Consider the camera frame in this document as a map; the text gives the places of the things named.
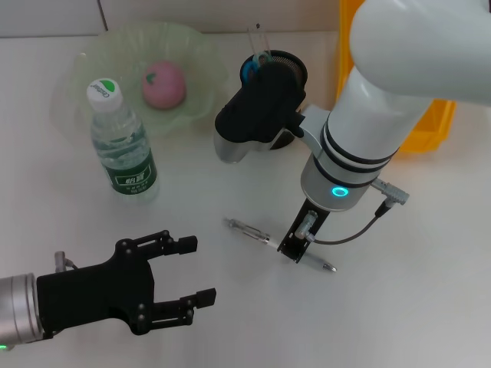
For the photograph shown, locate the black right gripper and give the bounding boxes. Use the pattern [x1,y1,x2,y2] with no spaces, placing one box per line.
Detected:
[277,199,331,265]

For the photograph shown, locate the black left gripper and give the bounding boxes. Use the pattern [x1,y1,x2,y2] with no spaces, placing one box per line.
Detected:
[36,229,218,337]

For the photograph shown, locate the clear grey ballpoint pen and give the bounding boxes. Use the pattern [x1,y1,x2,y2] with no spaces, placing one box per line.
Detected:
[224,217,338,274]

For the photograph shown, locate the clear green-label water bottle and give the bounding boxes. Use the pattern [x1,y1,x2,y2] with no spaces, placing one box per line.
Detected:
[86,77,160,205]

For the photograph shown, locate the blue handled scissors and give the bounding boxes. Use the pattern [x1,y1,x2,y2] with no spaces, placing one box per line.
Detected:
[242,52,274,84]

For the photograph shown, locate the pink peach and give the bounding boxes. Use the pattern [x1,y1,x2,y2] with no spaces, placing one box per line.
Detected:
[140,60,189,110]

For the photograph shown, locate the transparent plastic ruler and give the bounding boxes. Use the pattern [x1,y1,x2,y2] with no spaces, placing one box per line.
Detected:
[246,21,274,57]

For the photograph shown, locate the black mesh pen holder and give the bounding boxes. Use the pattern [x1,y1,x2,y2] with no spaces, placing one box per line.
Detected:
[240,49,310,153]

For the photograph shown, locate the green glass fruit plate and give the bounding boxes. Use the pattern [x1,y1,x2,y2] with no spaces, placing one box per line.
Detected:
[51,21,230,141]

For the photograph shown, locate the yellow plastic bin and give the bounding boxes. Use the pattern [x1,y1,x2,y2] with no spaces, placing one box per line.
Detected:
[334,0,458,155]

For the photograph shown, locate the right gripper connector cable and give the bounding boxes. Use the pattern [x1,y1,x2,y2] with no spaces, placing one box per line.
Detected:
[295,178,411,245]

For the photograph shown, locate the gripper connector cable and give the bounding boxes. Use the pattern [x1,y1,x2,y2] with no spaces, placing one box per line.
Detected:
[295,178,411,245]
[7,251,80,344]

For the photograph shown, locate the left gripper connector cable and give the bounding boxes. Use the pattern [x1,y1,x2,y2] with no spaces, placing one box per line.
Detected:
[7,251,80,344]

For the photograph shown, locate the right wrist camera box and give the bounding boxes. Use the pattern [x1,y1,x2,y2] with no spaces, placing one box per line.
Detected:
[213,61,308,165]

